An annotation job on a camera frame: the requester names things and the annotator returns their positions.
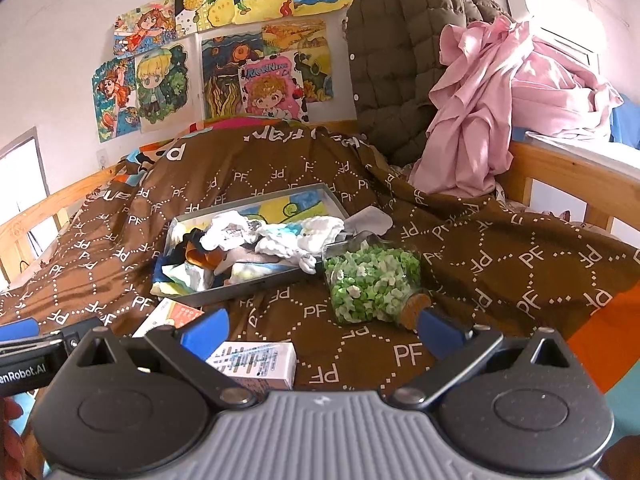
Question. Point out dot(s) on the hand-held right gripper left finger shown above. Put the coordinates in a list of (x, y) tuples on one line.
[(202, 334)]

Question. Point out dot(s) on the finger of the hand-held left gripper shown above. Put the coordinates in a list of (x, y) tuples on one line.
[(17, 329)]

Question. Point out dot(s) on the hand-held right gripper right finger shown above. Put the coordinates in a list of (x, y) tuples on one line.
[(435, 332)]

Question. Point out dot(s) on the white cloth with coloured stripes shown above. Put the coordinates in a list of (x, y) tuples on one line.
[(182, 278)]

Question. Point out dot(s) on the blue and black sock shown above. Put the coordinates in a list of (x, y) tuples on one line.
[(162, 269)]

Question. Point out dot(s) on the orange sock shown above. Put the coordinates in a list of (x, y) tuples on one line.
[(202, 256)]

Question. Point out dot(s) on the white striped sock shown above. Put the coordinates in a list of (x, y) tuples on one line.
[(287, 249)]

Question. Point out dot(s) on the shallow grey box with drawing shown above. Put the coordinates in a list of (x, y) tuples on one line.
[(280, 207)]

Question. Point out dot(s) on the person's left hand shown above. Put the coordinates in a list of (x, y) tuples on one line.
[(12, 440)]

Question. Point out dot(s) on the orange and white carton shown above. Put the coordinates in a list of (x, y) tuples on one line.
[(170, 317)]

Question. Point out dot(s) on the white medicine carton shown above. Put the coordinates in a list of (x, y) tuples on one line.
[(250, 361)]

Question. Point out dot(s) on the glass jar of green paper stars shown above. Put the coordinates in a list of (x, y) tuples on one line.
[(375, 285)]

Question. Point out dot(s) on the brown printed blanket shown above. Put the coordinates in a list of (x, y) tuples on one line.
[(475, 240)]

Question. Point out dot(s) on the window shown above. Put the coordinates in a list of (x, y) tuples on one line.
[(20, 200)]

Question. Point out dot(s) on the pink clothes heap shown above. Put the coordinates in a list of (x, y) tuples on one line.
[(480, 110)]

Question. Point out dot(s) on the white mattress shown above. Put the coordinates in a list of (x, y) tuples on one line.
[(585, 152)]

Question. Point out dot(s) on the blue cloth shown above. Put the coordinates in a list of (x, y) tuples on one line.
[(627, 127)]

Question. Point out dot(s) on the olive quilted jacket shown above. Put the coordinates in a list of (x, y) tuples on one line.
[(395, 50)]

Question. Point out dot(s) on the white air conditioner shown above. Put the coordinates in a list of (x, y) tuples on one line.
[(555, 15)]

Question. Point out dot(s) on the white wall socket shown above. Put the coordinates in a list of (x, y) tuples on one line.
[(102, 159)]

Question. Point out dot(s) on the group of wall drawings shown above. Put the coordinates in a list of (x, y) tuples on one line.
[(225, 65)]

